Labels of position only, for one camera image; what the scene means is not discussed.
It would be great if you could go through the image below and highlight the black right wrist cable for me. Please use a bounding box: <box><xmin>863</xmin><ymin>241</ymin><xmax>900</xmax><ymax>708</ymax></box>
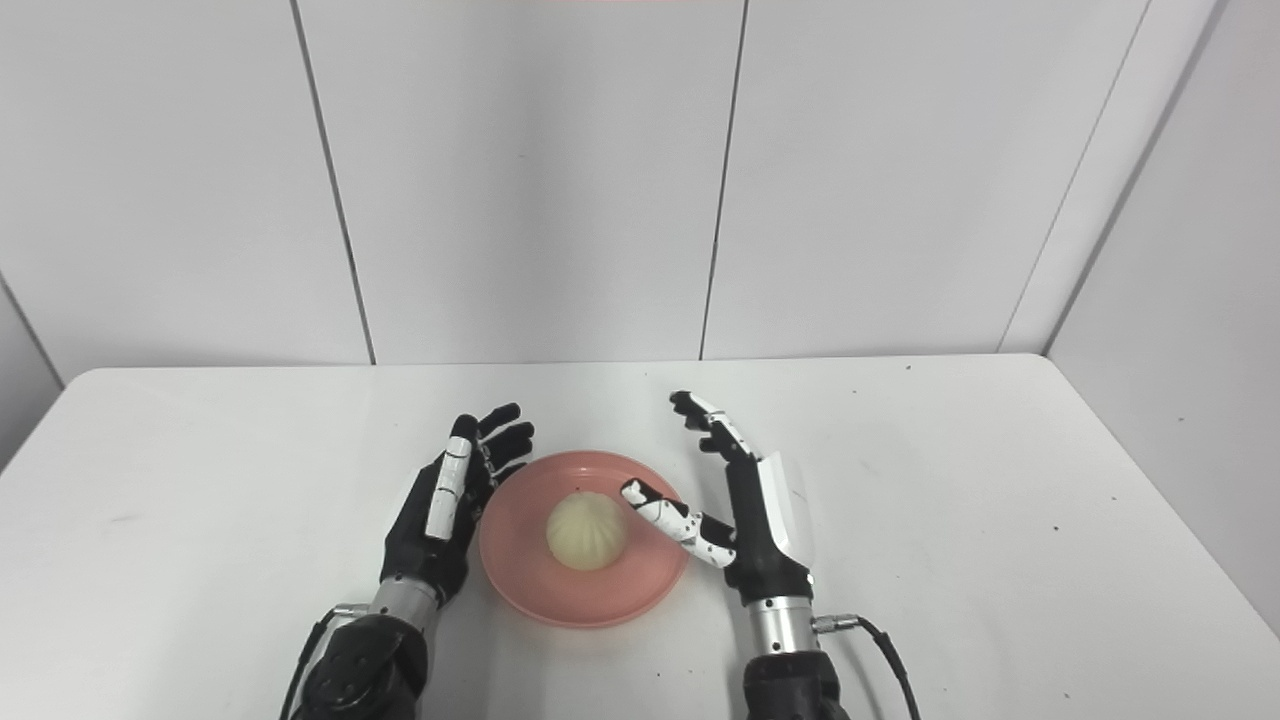
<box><xmin>812</xmin><ymin>613</ymin><xmax>921</xmax><ymax>720</ymax></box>

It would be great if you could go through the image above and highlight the pink round plate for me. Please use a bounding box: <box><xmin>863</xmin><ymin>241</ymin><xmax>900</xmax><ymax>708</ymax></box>
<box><xmin>478</xmin><ymin>451</ymin><xmax>691</xmax><ymax>629</ymax></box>

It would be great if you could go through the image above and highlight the pale yellow steamed bun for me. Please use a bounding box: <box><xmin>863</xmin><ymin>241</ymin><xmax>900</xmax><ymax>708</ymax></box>
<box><xmin>546</xmin><ymin>490</ymin><xmax>629</xmax><ymax>572</ymax></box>

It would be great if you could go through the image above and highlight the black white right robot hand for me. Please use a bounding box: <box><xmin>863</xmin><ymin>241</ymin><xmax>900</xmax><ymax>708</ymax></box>
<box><xmin>620</xmin><ymin>390</ymin><xmax>816</xmax><ymax>604</ymax></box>

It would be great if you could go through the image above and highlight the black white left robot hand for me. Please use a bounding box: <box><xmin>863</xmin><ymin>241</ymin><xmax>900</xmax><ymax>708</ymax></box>
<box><xmin>380</xmin><ymin>403</ymin><xmax>536</xmax><ymax>606</ymax></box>

